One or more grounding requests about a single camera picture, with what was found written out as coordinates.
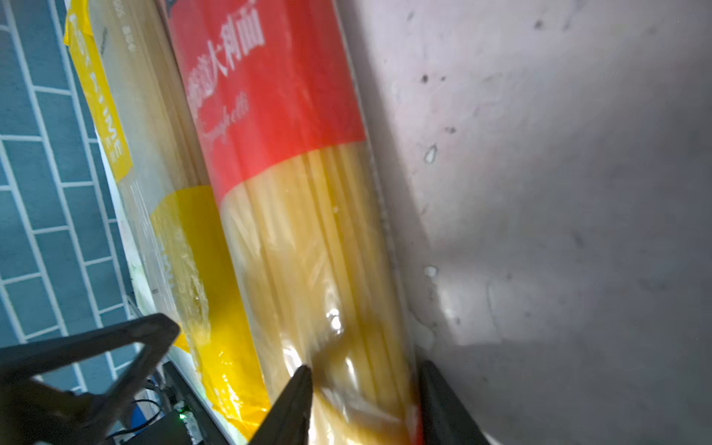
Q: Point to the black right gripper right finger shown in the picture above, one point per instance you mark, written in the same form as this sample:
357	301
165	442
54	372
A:
444	419

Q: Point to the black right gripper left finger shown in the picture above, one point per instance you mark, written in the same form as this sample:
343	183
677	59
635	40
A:
288	421

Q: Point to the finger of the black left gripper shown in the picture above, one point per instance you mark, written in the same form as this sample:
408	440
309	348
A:
88	388

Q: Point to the red spaghetti bag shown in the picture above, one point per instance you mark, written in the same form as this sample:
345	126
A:
270	90

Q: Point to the yellow Pastatime bag left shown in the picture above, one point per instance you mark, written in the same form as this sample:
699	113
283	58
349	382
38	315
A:
128	72

